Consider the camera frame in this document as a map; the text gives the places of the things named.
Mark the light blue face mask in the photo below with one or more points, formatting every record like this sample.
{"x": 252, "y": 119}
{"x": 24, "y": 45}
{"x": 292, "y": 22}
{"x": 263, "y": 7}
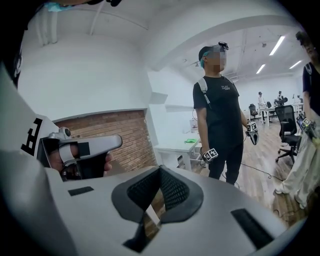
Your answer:
{"x": 60, "y": 7}

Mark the person's left hand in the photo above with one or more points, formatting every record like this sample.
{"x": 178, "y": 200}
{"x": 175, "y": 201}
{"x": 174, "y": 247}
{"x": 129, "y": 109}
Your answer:
{"x": 57, "y": 160}

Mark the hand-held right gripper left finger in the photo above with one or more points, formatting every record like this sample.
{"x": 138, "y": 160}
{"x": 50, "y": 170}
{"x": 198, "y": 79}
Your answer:
{"x": 100, "y": 200}

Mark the white desk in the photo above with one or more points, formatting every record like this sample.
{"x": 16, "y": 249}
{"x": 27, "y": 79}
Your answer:
{"x": 268, "y": 111}

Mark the black head camera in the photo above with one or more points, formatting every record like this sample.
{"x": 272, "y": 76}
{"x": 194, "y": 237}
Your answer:
{"x": 114, "y": 2}

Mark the ceiling strip light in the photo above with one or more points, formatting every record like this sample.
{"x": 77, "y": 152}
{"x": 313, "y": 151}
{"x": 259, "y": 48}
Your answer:
{"x": 277, "y": 45}
{"x": 260, "y": 69}
{"x": 295, "y": 64}

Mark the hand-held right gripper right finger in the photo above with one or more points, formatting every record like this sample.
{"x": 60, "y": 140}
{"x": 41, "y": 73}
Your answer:
{"x": 212, "y": 200}

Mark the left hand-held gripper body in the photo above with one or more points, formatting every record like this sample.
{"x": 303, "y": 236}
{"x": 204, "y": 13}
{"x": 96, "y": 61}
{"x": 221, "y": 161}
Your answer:
{"x": 25, "y": 112}

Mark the bright green cloth scrap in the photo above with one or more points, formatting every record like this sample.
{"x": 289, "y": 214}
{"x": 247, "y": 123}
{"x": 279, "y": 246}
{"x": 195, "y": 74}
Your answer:
{"x": 190, "y": 140}

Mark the black office chair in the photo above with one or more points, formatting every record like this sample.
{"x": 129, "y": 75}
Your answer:
{"x": 253, "y": 111}
{"x": 287, "y": 125}

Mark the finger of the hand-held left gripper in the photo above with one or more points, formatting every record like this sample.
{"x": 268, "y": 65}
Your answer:
{"x": 105, "y": 143}

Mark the white table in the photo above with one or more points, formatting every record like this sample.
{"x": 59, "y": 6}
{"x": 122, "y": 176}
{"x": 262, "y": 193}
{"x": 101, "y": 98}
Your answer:
{"x": 175, "y": 147}

